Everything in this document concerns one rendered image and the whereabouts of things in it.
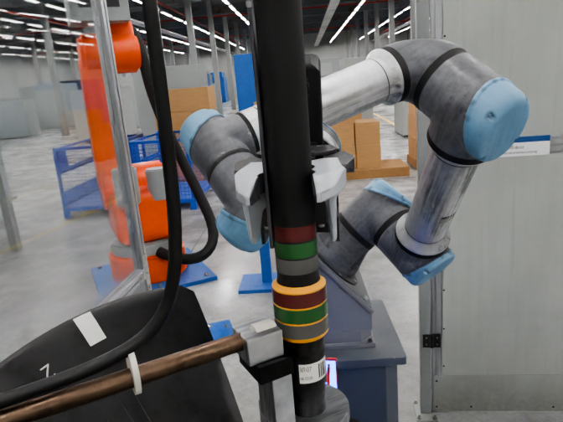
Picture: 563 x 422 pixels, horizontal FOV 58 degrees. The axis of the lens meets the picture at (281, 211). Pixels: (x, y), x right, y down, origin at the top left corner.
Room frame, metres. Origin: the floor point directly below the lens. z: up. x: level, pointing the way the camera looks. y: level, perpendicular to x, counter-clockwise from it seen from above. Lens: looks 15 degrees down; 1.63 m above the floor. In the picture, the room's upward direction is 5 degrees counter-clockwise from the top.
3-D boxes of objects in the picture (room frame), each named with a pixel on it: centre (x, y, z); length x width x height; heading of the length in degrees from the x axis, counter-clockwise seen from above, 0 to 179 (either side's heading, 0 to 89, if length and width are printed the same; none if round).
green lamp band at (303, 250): (0.37, -0.01, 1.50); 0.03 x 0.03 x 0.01
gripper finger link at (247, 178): (0.38, 0.02, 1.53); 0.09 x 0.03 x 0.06; 162
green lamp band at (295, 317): (0.37, -0.01, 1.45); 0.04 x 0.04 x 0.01
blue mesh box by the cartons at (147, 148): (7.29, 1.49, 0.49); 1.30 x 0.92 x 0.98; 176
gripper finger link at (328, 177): (0.37, -0.04, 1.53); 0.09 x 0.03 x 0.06; 2
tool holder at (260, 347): (0.37, 0.00, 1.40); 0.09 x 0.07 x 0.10; 117
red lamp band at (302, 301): (0.37, -0.01, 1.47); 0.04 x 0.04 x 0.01
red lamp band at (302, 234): (0.37, -0.01, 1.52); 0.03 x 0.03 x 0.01
